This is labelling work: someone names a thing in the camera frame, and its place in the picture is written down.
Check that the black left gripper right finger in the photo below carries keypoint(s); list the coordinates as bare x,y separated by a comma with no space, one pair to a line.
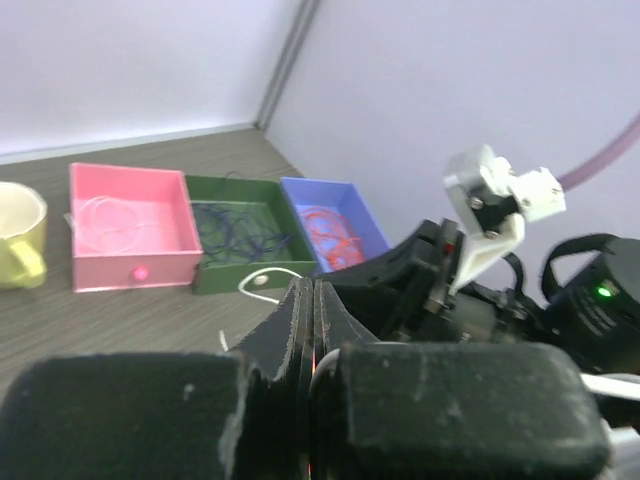
452,411

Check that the yellow mug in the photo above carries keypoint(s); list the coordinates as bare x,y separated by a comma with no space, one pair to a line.
23,237

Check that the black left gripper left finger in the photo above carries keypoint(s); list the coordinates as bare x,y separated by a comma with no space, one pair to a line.
237,415

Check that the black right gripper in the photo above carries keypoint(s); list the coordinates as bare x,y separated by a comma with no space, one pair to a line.
411,286

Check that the green drawer box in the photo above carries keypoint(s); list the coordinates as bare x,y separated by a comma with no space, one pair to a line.
245,225

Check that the pink drawer box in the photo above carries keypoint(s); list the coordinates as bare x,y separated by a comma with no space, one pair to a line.
131,228

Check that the blue drawer box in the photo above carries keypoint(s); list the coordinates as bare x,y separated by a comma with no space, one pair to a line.
337,222

